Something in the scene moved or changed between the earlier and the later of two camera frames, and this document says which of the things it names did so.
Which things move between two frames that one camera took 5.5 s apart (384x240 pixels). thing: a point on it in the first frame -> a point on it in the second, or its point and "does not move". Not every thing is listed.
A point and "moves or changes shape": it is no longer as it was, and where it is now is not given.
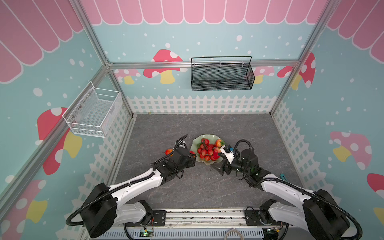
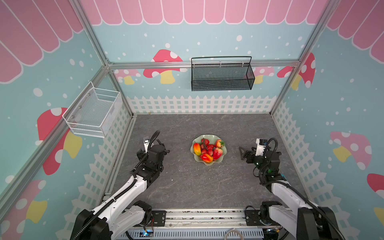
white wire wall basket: [90, 113] does not move
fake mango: [168, 151] moves or changes shape
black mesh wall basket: [222, 77] does not move
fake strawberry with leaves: [219, 143] does not move
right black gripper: [226, 166] -> [250, 155]
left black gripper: [192, 161] -> [142, 155]
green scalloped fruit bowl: [196, 140] does not move
